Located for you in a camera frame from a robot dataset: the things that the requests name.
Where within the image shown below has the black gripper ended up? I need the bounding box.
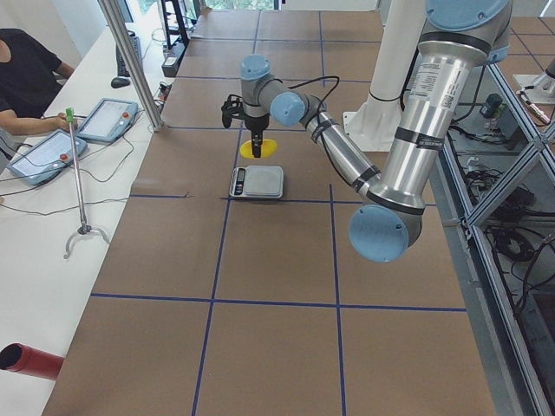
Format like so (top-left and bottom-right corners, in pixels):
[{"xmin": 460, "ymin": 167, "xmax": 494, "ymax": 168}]
[{"xmin": 246, "ymin": 114, "xmax": 267, "ymax": 159}]

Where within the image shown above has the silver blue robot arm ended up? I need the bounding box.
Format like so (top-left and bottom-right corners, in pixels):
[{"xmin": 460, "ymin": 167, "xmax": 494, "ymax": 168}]
[{"xmin": 238, "ymin": 1, "xmax": 513, "ymax": 263}]

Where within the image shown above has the silver digital kitchen scale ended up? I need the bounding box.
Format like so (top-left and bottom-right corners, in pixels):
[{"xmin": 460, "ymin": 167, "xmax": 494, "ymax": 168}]
[{"xmin": 229, "ymin": 166, "xmax": 284, "ymax": 199}]

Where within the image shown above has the blue tape line lengthwise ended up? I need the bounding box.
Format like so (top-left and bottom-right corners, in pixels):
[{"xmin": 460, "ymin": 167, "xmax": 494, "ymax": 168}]
[{"xmin": 190, "ymin": 129, "xmax": 245, "ymax": 416}]

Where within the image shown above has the right teach pendant tablet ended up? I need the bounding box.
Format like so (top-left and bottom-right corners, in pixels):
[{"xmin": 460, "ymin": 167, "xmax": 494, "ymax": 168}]
[{"xmin": 76, "ymin": 98, "xmax": 139, "ymax": 144}]

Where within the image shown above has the teach pendant tablet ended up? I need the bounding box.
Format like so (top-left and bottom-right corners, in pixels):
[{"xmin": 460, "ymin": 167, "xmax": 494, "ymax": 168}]
[
  {"xmin": 7, "ymin": 129, "xmax": 74, "ymax": 185},
  {"xmin": 76, "ymin": 98, "xmax": 139, "ymax": 144}
]

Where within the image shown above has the black computer mouse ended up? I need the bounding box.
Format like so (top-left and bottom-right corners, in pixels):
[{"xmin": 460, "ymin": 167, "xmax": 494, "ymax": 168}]
[{"xmin": 110, "ymin": 76, "xmax": 131, "ymax": 89}]

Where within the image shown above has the black keyboard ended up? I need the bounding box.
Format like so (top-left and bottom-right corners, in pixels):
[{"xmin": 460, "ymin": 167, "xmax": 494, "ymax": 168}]
[{"xmin": 114, "ymin": 35, "xmax": 142, "ymax": 77}]

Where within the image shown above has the metal reacher grabber stick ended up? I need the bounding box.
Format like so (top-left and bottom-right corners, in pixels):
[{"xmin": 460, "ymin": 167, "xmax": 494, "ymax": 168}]
[{"xmin": 63, "ymin": 107, "xmax": 110, "ymax": 260}]

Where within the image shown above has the blue tape line crosswise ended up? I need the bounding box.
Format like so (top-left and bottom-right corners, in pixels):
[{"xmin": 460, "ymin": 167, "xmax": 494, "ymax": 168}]
[{"xmin": 90, "ymin": 292, "xmax": 467, "ymax": 313}]

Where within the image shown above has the left teach pendant tablet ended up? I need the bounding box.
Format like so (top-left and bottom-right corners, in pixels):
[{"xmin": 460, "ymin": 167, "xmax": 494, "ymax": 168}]
[{"xmin": 7, "ymin": 129, "xmax": 74, "ymax": 185}]

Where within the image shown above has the person in black shirt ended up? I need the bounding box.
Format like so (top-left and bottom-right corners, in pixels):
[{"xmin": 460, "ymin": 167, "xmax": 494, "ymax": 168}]
[{"xmin": 1, "ymin": 29, "xmax": 75, "ymax": 136}]

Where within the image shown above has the red cylinder tube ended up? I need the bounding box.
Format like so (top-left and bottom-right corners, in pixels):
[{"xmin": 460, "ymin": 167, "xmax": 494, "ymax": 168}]
[{"xmin": 1, "ymin": 343, "xmax": 64, "ymax": 380}]

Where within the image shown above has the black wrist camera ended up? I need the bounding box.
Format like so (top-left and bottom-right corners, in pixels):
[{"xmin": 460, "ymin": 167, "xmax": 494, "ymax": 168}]
[{"xmin": 221, "ymin": 94, "xmax": 245, "ymax": 128}]

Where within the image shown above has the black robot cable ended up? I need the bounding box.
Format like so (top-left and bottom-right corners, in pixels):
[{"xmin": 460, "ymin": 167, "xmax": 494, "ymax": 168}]
[{"xmin": 285, "ymin": 75, "xmax": 341, "ymax": 114}]

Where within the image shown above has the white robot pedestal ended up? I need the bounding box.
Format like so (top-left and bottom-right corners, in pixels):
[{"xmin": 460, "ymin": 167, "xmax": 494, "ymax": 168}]
[{"xmin": 343, "ymin": 0, "xmax": 426, "ymax": 152}]

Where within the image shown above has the aluminium frame post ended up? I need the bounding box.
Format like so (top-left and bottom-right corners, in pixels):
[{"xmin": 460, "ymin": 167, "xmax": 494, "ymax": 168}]
[{"xmin": 98, "ymin": 0, "xmax": 163, "ymax": 132}]

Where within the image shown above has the aluminium side frame rail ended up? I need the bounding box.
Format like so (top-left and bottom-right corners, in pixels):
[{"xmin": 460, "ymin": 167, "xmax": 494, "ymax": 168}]
[{"xmin": 428, "ymin": 64, "xmax": 555, "ymax": 416}]

